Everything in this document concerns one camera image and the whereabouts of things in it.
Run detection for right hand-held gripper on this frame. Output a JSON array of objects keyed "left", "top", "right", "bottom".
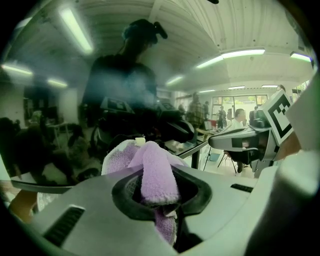
[{"left": 208, "top": 89, "right": 295, "bottom": 179}]

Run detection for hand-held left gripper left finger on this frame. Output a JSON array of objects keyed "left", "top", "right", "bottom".
[{"left": 28, "top": 169, "right": 176, "bottom": 256}]

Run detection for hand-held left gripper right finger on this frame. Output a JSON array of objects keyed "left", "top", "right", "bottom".
[{"left": 172, "top": 164, "right": 276, "bottom": 256}]

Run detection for purple fleece cloth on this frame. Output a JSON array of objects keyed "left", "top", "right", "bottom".
[{"left": 101, "top": 138, "right": 190, "bottom": 247}]

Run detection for person's right forearm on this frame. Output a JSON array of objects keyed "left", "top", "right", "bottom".
[{"left": 277, "top": 133, "right": 302, "bottom": 161}]

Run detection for black folding chair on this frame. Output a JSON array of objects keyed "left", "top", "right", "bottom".
[{"left": 217, "top": 147, "right": 258, "bottom": 176}]

